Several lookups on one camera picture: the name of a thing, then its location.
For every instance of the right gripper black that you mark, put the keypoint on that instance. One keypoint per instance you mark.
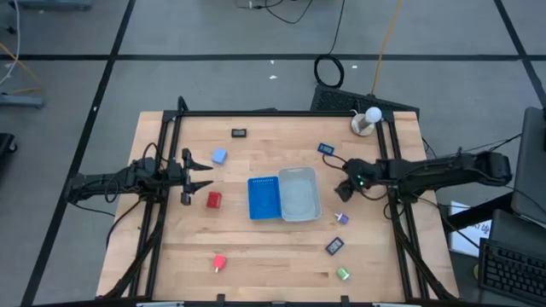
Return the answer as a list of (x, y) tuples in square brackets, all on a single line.
[(358, 172)]

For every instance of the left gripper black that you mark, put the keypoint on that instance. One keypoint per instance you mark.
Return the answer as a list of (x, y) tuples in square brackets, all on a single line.
[(186, 177)]

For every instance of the red slotted rectangular box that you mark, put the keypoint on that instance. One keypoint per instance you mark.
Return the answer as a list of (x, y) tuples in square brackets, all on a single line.
[(214, 200)]

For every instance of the light blue rectangular box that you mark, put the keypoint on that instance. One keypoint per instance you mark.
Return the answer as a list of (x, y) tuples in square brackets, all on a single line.
[(219, 156)]

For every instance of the bright blue digital display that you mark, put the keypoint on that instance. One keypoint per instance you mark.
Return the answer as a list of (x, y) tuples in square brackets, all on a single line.
[(326, 148)]

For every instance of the purple plug adapter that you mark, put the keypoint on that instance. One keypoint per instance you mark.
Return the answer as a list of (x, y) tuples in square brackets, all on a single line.
[(342, 219)]

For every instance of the black digital display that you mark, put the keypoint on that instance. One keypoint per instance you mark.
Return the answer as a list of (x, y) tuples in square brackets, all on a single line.
[(239, 133)]

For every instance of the dark blue digital display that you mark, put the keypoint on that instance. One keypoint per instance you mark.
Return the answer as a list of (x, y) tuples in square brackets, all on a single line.
[(335, 246)]

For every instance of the coral red plug adapter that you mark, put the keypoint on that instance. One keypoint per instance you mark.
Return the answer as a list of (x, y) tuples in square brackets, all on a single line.
[(219, 261)]

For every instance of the green plug adapter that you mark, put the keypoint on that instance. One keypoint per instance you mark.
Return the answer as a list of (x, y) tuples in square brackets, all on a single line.
[(343, 273)]

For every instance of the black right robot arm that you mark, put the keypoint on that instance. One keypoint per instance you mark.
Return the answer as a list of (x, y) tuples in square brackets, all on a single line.
[(448, 170)]

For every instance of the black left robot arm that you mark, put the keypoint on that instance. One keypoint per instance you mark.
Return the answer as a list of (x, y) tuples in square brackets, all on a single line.
[(106, 181)]

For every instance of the white bulb lamp, round base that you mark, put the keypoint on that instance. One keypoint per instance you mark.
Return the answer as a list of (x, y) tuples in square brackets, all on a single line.
[(373, 114)]

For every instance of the white plastic bin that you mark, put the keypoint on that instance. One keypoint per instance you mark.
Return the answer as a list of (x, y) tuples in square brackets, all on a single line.
[(298, 200)]

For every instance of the blue slotted plastic basket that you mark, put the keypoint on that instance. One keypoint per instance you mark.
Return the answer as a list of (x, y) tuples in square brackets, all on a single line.
[(264, 200)]

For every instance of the black mesh panel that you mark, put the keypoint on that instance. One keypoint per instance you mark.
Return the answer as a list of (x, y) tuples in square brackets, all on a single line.
[(337, 100)]

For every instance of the black desk leg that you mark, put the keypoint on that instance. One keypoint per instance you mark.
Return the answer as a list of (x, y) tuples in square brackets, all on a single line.
[(473, 215)]

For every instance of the black table clamp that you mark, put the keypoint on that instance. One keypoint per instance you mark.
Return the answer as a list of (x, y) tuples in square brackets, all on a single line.
[(221, 298), (345, 299)]

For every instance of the white paper sheet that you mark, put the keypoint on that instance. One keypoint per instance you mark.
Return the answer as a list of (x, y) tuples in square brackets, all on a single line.
[(469, 239)]

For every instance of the white metal strip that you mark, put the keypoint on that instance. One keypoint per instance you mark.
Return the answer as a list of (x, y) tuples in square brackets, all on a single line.
[(391, 305), (160, 304)]

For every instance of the grey laptop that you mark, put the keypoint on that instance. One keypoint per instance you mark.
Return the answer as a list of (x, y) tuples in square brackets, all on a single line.
[(531, 170)]

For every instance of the black computer keyboard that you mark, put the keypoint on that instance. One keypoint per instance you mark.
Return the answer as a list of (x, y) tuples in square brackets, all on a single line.
[(512, 268)]

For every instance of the grey metal table foot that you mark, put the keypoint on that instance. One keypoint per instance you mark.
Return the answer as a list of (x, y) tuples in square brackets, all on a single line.
[(21, 101), (51, 4)]

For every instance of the black chair base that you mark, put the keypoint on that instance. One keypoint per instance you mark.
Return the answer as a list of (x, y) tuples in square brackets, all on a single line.
[(6, 145)]

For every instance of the black aluminium table frame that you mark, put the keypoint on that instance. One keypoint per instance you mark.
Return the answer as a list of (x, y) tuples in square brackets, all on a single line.
[(273, 113)]

